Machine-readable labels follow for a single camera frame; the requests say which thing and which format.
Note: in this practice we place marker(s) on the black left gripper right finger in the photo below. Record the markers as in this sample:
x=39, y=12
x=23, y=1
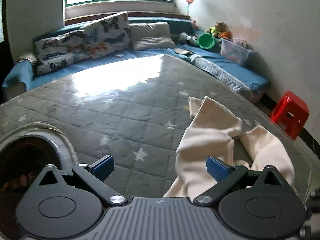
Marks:
x=253, y=204

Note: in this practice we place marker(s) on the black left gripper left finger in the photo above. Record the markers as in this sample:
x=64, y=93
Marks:
x=63, y=204

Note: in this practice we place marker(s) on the cream knit garment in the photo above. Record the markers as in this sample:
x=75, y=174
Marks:
x=211, y=133

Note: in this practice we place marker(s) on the red plastic stool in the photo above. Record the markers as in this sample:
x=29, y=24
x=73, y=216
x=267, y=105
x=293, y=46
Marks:
x=292, y=112

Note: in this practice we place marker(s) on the grey star quilted mat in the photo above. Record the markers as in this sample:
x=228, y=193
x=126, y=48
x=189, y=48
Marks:
x=135, y=110

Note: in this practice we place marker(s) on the blue bed sheet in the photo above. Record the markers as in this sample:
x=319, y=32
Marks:
x=22, y=77

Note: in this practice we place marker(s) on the long butterfly print cushion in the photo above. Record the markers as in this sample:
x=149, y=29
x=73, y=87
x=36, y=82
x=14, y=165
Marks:
x=55, y=53

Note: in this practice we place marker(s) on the clear plastic toy box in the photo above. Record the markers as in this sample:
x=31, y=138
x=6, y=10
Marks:
x=236, y=53

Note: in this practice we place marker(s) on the green plastic bucket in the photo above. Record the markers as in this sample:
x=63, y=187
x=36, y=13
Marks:
x=206, y=41

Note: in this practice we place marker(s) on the large butterfly print pillow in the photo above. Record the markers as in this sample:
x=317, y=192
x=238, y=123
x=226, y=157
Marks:
x=107, y=35

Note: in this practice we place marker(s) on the brown plush toy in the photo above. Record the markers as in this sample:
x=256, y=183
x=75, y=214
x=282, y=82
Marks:
x=219, y=30

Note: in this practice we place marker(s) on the grey stuffed toy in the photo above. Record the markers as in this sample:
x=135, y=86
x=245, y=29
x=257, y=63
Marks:
x=187, y=39

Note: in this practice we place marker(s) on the grey plain pillow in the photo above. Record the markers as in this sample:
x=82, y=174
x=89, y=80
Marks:
x=150, y=35

